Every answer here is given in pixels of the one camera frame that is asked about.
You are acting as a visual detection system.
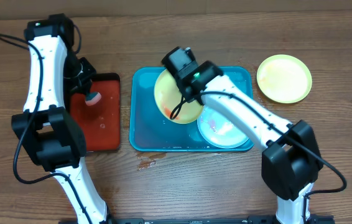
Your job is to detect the green plate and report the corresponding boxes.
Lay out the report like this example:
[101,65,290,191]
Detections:
[154,70,203,124]
[256,54,312,104]

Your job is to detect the blue plastic tray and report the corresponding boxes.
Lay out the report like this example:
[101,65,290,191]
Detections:
[128,65,254,152]

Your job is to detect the light blue plate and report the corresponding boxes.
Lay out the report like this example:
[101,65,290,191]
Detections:
[197,106,249,149]

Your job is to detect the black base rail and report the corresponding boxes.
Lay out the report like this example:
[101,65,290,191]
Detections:
[59,215,335,224]

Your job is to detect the dark sponge with orange base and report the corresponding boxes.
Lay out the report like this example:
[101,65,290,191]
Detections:
[85,91,101,106]

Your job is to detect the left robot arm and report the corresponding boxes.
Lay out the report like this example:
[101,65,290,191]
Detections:
[11,14,110,223]

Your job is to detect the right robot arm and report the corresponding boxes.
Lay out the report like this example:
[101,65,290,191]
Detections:
[161,47,323,223]

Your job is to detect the green plate back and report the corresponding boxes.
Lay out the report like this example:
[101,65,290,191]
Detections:
[154,70,203,124]

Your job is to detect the red and black tray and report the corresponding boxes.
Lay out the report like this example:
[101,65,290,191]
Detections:
[68,73,121,152]

